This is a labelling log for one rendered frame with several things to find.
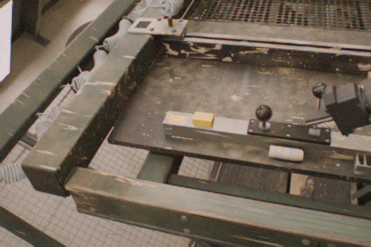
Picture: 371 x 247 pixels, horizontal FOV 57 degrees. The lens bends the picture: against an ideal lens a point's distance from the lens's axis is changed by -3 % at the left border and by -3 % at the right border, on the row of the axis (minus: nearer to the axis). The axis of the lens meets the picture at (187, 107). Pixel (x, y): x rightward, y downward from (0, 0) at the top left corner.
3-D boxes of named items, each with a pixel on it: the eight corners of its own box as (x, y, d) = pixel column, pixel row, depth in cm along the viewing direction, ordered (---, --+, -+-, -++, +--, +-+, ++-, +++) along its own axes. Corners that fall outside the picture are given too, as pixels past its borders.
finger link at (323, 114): (306, 116, 78) (333, 107, 74) (306, 126, 76) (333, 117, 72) (303, 110, 77) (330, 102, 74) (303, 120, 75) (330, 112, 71)
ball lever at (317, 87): (322, 140, 82) (330, 84, 79) (305, 138, 83) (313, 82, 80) (320, 136, 85) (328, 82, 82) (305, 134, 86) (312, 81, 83)
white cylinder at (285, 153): (268, 159, 85) (301, 164, 83) (269, 151, 83) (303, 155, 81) (269, 150, 87) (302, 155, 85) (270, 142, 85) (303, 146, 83)
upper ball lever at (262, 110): (271, 136, 87) (271, 119, 74) (255, 134, 88) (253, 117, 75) (272, 122, 88) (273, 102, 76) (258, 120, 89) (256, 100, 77)
